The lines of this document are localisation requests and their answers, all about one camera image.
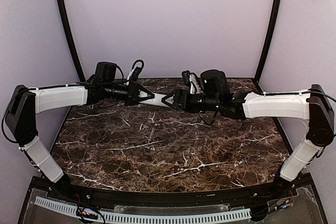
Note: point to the black frame post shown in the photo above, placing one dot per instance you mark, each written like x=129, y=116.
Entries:
x=268, y=39
x=70, y=40

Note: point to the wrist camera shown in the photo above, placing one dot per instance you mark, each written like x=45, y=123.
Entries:
x=135, y=71
x=190, y=79

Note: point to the black front table rail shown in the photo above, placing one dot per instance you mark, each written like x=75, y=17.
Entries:
x=253, y=196

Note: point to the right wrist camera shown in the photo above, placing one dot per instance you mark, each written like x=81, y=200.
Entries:
x=190, y=79

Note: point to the white slotted cable duct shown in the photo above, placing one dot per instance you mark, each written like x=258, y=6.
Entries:
x=133, y=214

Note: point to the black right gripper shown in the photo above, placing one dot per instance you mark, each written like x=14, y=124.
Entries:
x=179, y=98

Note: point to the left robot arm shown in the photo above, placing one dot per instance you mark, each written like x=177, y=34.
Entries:
x=30, y=108

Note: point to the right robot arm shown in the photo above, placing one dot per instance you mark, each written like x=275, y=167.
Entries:
x=211, y=92

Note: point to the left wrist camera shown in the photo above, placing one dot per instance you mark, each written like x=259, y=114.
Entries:
x=135, y=71

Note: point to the left black frame post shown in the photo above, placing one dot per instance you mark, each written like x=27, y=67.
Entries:
x=70, y=40

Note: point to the right black frame post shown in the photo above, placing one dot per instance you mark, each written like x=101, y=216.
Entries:
x=268, y=39

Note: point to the white remote control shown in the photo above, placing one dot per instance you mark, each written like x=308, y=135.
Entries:
x=156, y=101

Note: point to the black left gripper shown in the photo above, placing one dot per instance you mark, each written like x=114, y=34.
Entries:
x=132, y=93

